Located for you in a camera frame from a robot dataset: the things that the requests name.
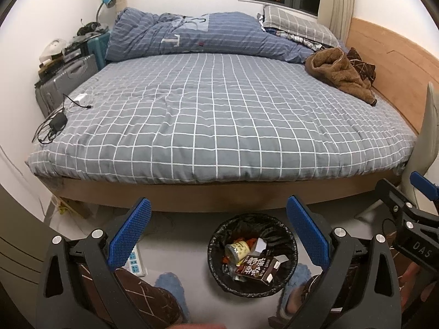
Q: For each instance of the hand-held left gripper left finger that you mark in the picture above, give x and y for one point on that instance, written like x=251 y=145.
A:
x=132 y=226

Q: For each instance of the grey checked pillow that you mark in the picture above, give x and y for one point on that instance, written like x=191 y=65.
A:
x=298 y=22

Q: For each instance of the brown snack box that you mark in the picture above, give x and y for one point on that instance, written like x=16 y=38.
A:
x=253 y=267

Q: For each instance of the dark patterned cloth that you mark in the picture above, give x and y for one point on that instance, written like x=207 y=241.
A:
x=308 y=44

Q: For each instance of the red plastic bag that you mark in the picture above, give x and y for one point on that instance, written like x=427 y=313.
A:
x=252 y=242

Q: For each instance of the black power adapter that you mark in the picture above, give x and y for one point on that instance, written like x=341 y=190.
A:
x=57 y=121

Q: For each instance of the teal plastic stool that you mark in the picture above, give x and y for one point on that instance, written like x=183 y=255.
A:
x=97 y=49

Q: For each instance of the blue desk lamp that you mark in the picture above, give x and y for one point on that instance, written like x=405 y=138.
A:
x=109 y=1

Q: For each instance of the trash bin with black liner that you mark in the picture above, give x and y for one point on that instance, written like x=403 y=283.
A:
x=274 y=226

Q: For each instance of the brown fleece garment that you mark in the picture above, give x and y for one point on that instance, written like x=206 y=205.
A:
x=336 y=72

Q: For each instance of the wooden headboard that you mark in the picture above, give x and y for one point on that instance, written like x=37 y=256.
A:
x=394 y=61

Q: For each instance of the dark object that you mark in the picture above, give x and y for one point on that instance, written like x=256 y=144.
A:
x=89 y=29

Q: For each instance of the white power strip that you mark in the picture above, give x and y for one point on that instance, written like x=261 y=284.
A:
x=135 y=264

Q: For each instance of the grey cabinet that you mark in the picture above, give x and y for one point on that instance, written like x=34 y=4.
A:
x=17 y=246

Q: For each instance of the white round object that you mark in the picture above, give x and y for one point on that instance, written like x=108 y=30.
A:
x=53 y=48

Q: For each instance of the blue fluffy slipper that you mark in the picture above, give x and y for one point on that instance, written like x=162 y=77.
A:
x=301 y=274
x=169 y=282

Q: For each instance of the light grey chair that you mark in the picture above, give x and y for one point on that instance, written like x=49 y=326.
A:
x=425 y=137

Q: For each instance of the blue striped duvet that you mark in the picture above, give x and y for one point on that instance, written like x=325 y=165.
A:
x=205 y=37

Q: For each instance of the yellow plastic cup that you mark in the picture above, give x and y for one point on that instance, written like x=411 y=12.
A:
x=238 y=251

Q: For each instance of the person's left leg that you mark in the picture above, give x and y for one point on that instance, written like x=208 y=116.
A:
x=147 y=298

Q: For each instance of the white charger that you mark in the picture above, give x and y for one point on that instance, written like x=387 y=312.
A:
x=81 y=98

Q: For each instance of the grey checked bed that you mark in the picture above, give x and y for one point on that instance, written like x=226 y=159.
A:
x=223 y=126

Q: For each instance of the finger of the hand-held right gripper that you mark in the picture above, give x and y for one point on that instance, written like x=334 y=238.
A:
x=420 y=180
x=391 y=195

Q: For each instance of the grey suitcase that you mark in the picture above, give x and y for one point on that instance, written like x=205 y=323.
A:
x=68 y=75

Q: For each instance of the person's right hand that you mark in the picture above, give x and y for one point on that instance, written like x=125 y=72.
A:
x=410 y=277

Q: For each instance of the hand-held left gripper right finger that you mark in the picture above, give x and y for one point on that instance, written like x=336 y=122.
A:
x=308 y=229

